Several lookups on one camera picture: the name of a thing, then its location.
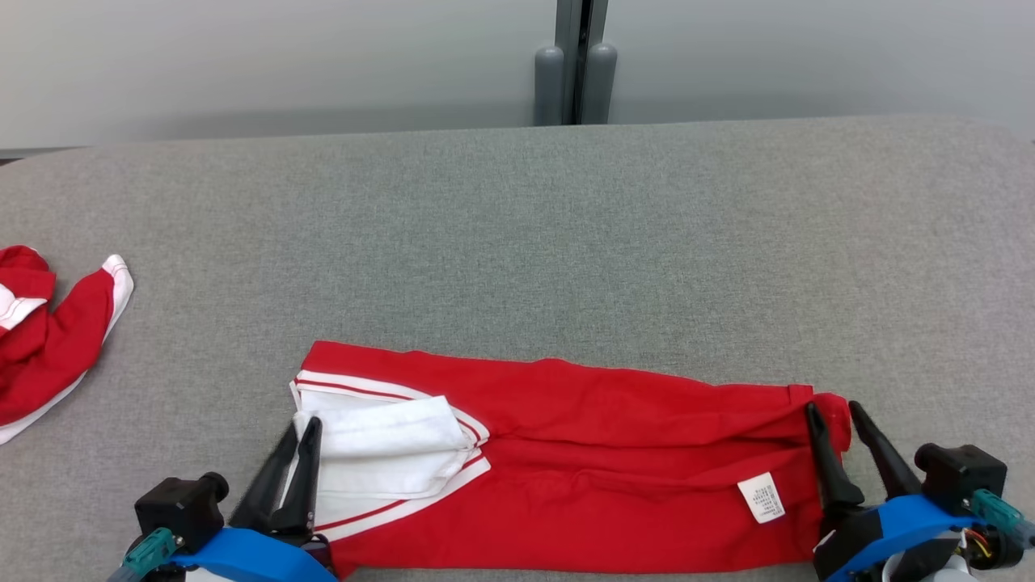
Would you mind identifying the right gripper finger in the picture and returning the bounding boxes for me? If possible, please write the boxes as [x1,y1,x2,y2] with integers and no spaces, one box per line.
[849,400,923,500]
[806,402,865,512]

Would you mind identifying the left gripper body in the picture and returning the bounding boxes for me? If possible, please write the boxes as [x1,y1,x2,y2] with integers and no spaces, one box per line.
[271,524,333,568]

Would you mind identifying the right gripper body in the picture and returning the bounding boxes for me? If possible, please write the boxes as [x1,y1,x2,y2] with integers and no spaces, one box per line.
[813,504,1024,582]

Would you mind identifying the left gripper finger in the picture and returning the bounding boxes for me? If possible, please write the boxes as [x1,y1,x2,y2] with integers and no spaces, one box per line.
[229,422,300,530]
[279,416,323,539]

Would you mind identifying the red white basketball jersey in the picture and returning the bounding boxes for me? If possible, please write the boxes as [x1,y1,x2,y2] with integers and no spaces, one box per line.
[289,339,853,580]

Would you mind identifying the red basketball shorts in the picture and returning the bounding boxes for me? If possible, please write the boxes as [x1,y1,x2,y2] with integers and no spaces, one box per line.
[0,245,135,446]

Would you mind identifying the grey partition post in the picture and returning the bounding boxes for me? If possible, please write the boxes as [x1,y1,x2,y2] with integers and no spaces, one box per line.
[534,0,619,127]

